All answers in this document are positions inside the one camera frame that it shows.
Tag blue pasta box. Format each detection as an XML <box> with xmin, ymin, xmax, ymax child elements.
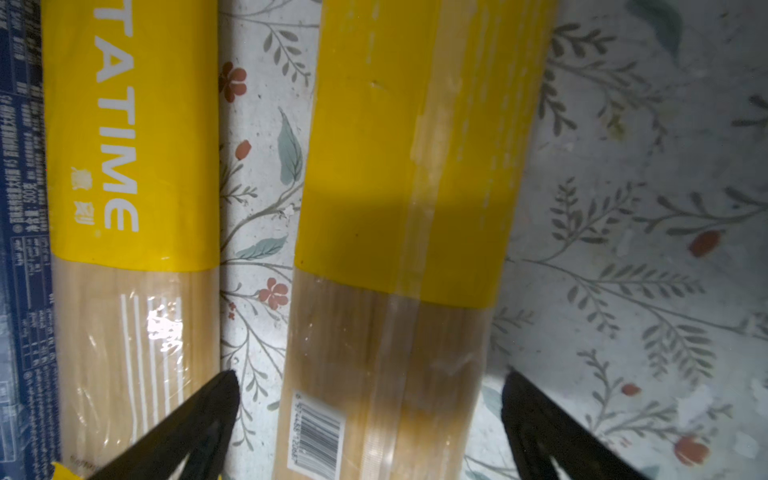
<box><xmin>1</xmin><ymin>0</ymin><xmax>61</xmax><ymax>479</ymax></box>

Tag floral table mat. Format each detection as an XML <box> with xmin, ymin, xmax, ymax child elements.
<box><xmin>219</xmin><ymin>1</ymin><xmax>767</xmax><ymax>479</ymax></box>

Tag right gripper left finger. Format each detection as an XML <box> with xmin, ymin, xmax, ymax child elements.
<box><xmin>103</xmin><ymin>370</ymin><xmax>241</xmax><ymax>480</ymax></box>

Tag yellow spaghetti bag with barcode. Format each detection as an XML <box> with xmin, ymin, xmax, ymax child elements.
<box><xmin>273</xmin><ymin>1</ymin><xmax>558</xmax><ymax>479</ymax></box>

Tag yellow Pastatime spaghetti bag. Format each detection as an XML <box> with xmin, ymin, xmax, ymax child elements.
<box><xmin>41</xmin><ymin>0</ymin><xmax>220</xmax><ymax>478</ymax></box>

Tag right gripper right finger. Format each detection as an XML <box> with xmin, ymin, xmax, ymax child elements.
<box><xmin>501</xmin><ymin>369</ymin><xmax>644</xmax><ymax>480</ymax></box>

